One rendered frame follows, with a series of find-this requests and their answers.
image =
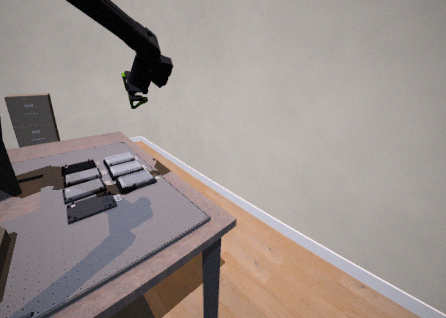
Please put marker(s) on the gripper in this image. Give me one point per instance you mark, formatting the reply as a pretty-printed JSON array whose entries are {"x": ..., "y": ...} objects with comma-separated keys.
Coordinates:
[{"x": 132, "y": 87}]

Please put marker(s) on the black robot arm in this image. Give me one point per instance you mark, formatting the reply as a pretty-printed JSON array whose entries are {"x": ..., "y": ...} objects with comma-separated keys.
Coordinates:
[{"x": 110, "y": 16}]

